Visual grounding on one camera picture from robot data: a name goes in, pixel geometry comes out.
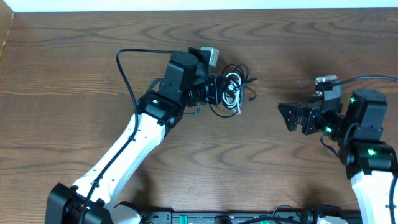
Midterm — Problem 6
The white usb cable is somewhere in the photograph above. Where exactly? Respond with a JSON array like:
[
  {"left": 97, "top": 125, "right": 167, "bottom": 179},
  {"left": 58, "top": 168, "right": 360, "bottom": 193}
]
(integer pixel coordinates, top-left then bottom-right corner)
[{"left": 222, "top": 72, "right": 243, "bottom": 115}]

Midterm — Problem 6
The black usb cable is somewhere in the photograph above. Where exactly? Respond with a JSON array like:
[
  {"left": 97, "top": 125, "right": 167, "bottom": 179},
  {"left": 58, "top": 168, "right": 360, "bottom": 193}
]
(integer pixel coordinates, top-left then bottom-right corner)
[{"left": 208, "top": 63, "right": 258, "bottom": 119}]

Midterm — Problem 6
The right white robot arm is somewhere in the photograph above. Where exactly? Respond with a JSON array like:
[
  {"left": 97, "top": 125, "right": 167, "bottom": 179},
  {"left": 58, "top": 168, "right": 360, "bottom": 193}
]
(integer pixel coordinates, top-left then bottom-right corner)
[{"left": 278, "top": 89, "right": 397, "bottom": 223}]

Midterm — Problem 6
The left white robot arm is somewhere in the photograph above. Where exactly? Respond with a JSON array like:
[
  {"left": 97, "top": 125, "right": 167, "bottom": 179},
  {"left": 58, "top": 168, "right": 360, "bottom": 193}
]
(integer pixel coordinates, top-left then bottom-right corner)
[{"left": 45, "top": 47, "right": 229, "bottom": 223}]

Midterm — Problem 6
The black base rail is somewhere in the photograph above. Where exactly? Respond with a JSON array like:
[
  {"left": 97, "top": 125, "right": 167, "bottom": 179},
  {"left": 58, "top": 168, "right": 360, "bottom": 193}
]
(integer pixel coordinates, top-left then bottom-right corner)
[{"left": 146, "top": 204, "right": 363, "bottom": 224}]

